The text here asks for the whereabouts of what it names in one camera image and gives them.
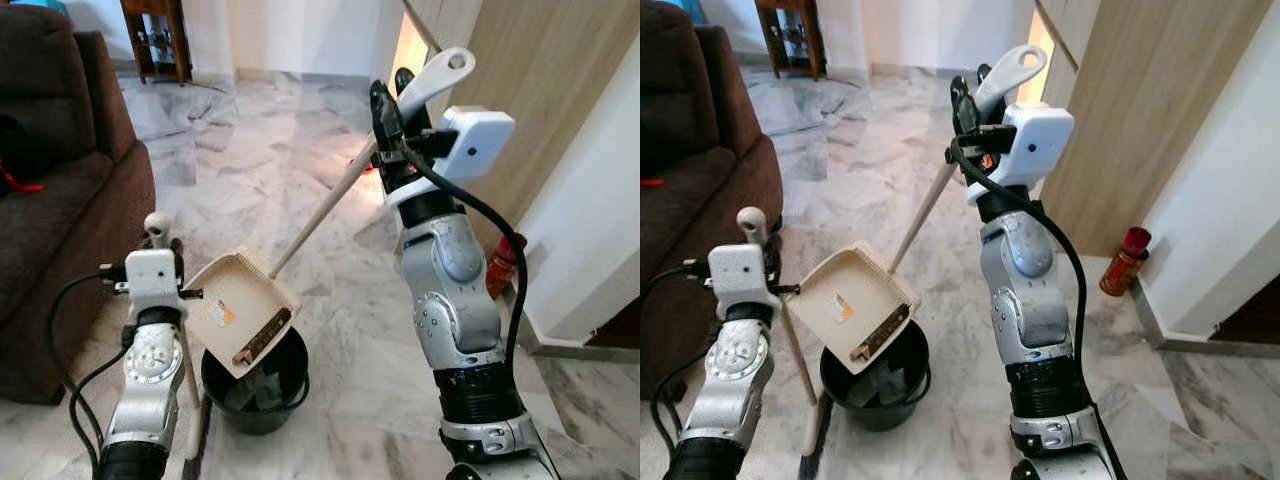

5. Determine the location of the dark wooden side shelf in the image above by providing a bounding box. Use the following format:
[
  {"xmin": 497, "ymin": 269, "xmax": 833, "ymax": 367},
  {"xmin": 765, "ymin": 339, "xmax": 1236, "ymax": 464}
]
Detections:
[
  {"xmin": 754, "ymin": 0, "xmax": 830, "ymax": 82},
  {"xmin": 119, "ymin": 0, "xmax": 194, "ymax": 87}
]

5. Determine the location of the brown gold-tipped wrapper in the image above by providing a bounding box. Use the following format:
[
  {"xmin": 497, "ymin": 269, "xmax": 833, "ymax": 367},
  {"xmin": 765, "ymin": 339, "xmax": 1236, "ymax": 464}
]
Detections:
[
  {"xmin": 231, "ymin": 307, "xmax": 294, "ymax": 367},
  {"xmin": 849, "ymin": 302, "xmax": 914, "ymax": 364}
]

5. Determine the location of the brown fabric sofa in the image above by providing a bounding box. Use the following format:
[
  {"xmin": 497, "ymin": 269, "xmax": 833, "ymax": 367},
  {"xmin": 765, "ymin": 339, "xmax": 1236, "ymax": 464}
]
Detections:
[
  {"xmin": 0, "ymin": 4, "xmax": 157, "ymax": 407},
  {"xmin": 640, "ymin": 0, "xmax": 784, "ymax": 402}
]

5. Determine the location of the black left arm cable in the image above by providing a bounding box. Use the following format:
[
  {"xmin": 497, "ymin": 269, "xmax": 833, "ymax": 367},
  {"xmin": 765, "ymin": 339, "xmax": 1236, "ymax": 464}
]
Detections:
[
  {"xmin": 649, "ymin": 257, "xmax": 714, "ymax": 473},
  {"xmin": 47, "ymin": 261, "xmax": 137, "ymax": 477}
]

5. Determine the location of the cream long-handled dustpan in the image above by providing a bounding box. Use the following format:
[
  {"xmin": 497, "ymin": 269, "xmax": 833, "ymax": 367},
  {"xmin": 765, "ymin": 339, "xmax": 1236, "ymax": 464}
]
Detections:
[
  {"xmin": 184, "ymin": 46, "xmax": 477, "ymax": 380},
  {"xmin": 784, "ymin": 43, "xmax": 1049, "ymax": 377}
]

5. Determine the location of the black bucket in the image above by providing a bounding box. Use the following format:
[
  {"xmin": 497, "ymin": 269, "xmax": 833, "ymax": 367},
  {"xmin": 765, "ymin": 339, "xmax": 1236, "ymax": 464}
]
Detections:
[
  {"xmin": 199, "ymin": 324, "xmax": 312, "ymax": 437},
  {"xmin": 819, "ymin": 319, "xmax": 932, "ymax": 434}
]

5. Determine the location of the red bottle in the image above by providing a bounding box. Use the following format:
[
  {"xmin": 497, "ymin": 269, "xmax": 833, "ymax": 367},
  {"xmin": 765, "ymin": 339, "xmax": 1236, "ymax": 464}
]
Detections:
[
  {"xmin": 1099, "ymin": 226, "xmax": 1154, "ymax": 299},
  {"xmin": 486, "ymin": 232, "xmax": 529, "ymax": 300}
]

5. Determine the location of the light wood cabinet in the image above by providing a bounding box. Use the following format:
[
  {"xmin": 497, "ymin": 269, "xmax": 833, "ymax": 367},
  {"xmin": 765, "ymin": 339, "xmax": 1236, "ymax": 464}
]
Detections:
[
  {"xmin": 404, "ymin": 0, "xmax": 641, "ymax": 253},
  {"xmin": 1034, "ymin": 0, "xmax": 1274, "ymax": 258}
]

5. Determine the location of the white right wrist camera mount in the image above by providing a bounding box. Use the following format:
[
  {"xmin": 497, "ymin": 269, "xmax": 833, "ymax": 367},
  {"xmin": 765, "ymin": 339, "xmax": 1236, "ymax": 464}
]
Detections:
[
  {"xmin": 384, "ymin": 106, "xmax": 517, "ymax": 209},
  {"xmin": 964, "ymin": 102, "xmax": 1077, "ymax": 209}
]

